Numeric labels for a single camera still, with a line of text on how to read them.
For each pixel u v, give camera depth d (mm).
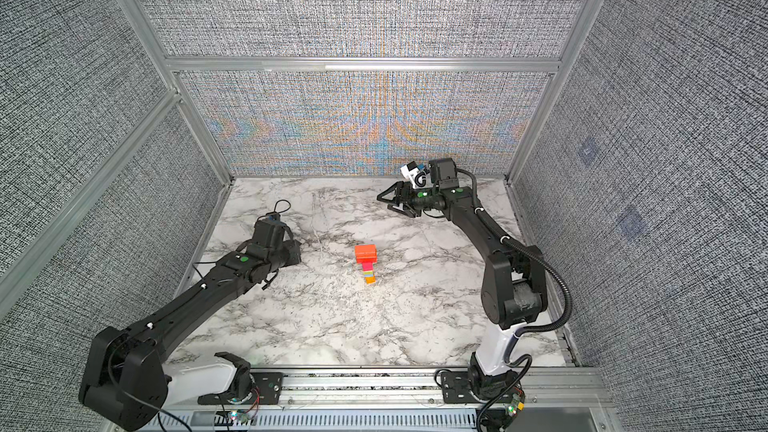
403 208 771
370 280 918
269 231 640
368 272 864
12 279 516
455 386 736
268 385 736
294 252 764
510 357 568
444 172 702
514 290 491
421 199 747
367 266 860
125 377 408
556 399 734
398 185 763
